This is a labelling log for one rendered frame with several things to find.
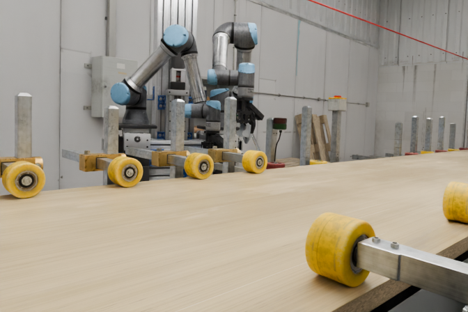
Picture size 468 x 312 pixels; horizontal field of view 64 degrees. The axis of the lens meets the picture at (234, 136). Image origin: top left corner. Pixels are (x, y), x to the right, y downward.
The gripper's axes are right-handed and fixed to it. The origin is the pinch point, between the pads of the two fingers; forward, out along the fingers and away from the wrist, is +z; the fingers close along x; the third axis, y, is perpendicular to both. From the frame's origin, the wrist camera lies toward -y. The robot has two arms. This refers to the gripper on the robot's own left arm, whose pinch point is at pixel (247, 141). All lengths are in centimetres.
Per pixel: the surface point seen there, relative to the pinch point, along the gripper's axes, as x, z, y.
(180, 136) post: 12.5, -3.1, 45.2
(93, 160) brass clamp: 13, 4, 77
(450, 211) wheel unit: 99, 7, 38
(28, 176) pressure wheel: 32, 4, 99
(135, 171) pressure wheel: 32, 5, 73
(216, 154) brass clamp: 13.2, 3.7, 28.8
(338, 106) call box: 14, -18, -52
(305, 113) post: 11.2, -13.6, -27.8
